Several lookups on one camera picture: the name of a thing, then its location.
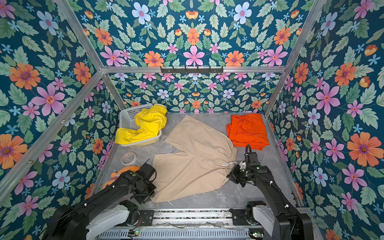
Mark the orange shorts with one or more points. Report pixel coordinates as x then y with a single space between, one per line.
248 130

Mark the black hook rail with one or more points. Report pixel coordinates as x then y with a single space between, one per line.
191 70

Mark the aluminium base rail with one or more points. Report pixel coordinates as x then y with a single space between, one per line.
182 224

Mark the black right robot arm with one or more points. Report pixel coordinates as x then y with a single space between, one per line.
275 218

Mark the tape roll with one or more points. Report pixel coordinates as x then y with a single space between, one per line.
129 159

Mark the orange fish plush toy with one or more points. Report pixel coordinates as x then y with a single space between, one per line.
115 176

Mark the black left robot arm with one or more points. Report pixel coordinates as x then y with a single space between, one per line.
116 204

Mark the beige shorts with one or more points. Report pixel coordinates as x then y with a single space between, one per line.
203 161

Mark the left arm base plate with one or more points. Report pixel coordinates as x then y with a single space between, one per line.
143 218

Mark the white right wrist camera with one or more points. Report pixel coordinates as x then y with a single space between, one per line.
243 166

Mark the yellow shorts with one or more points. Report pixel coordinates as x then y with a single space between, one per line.
150 121

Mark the white plastic laundry basket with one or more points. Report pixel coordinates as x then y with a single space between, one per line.
127 121

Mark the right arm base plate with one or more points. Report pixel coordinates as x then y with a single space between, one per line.
242 217

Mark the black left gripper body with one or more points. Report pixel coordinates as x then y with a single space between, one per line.
147 193

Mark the aluminium frame post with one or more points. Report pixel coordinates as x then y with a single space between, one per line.
83 39

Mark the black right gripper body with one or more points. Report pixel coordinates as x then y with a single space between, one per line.
239 175

